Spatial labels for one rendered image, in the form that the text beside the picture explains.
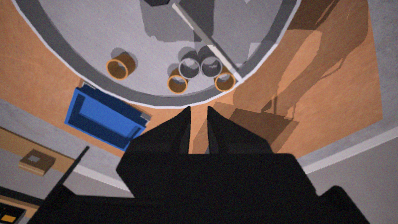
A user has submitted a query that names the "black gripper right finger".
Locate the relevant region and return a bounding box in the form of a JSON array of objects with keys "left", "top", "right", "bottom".
[{"left": 207, "top": 106, "right": 273, "bottom": 154}]

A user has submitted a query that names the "grey metal bushing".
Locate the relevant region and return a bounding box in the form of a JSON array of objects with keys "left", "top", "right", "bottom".
[
  {"left": 200, "top": 52, "right": 222, "bottom": 78},
  {"left": 179, "top": 53, "right": 200, "bottom": 80}
]

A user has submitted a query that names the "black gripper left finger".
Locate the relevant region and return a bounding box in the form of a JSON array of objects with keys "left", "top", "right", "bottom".
[{"left": 124, "top": 106, "right": 191, "bottom": 154}]

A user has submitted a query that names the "bronze bushing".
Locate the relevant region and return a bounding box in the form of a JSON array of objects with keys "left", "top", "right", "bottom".
[
  {"left": 214, "top": 66, "right": 235, "bottom": 92},
  {"left": 167, "top": 69, "right": 188, "bottom": 94},
  {"left": 106, "top": 54, "right": 136, "bottom": 80}
]

